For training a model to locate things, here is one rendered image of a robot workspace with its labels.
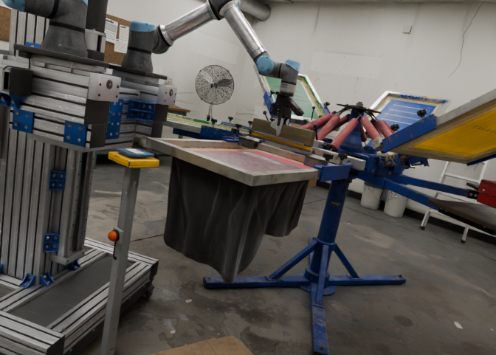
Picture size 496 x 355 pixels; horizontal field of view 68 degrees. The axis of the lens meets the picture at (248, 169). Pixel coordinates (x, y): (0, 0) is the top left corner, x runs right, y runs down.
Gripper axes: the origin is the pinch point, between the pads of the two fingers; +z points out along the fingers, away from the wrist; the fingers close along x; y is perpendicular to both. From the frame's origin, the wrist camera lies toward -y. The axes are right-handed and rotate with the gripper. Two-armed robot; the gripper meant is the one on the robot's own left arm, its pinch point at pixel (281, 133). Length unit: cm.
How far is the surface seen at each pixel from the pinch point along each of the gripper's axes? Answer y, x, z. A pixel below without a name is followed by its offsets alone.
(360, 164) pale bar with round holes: -33.8, -24.5, 7.1
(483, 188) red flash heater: -87, -11, 2
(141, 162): 5, 76, 15
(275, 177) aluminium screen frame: -29, 44, 11
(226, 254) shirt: -17, 47, 46
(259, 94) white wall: 330, -416, -24
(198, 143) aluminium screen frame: 25.2, 30.3, 11.5
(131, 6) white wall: 380, -156, -103
